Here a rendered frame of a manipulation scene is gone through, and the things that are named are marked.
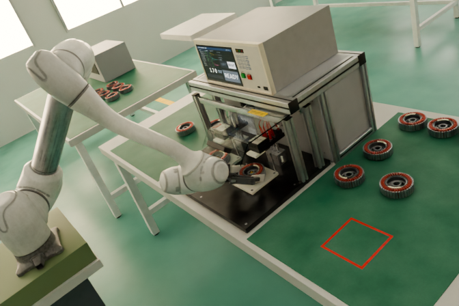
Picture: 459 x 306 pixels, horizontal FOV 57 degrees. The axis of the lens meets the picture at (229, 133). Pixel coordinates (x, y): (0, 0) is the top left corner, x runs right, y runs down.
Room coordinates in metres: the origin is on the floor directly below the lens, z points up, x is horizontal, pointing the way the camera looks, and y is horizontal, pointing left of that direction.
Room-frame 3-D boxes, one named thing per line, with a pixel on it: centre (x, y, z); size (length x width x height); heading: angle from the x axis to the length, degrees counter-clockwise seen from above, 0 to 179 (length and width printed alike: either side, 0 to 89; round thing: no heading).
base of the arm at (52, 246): (1.37, 0.85, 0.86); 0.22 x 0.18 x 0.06; 20
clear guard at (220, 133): (1.39, -0.08, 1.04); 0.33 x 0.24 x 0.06; 119
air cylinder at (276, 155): (1.53, -0.16, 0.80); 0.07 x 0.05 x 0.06; 29
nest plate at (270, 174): (1.46, -0.03, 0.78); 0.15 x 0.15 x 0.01; 29
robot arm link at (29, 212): (1.39, 0.86, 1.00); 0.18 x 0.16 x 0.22; 172
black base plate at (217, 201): (1.57, 0.01, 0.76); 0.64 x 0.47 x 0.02; 29
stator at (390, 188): (1.14, -0.49, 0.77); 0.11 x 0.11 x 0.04
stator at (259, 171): (1.46, -0.03, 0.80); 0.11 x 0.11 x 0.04
